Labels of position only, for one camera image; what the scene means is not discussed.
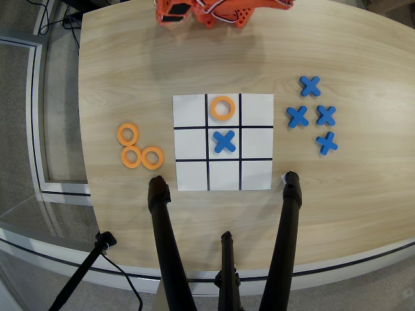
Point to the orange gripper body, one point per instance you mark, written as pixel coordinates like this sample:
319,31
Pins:
170,17

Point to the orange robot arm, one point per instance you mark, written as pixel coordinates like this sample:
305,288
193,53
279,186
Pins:
253,4

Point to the orange lattice robot base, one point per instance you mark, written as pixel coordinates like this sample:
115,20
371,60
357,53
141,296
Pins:
241,17

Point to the blue cross piece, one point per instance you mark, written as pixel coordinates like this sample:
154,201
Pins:
224,141
310,86
327,143
297,116
325,115

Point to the white tic-tac-toe board sheet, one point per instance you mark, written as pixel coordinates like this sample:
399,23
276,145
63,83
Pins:
256,142

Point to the thin black stand pole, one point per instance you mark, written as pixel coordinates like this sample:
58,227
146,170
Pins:
81,269

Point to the short black tripod leg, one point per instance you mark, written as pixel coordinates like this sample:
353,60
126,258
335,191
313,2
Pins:
228,275

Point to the grey metal floor frame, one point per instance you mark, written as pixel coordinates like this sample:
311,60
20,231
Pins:
35,129

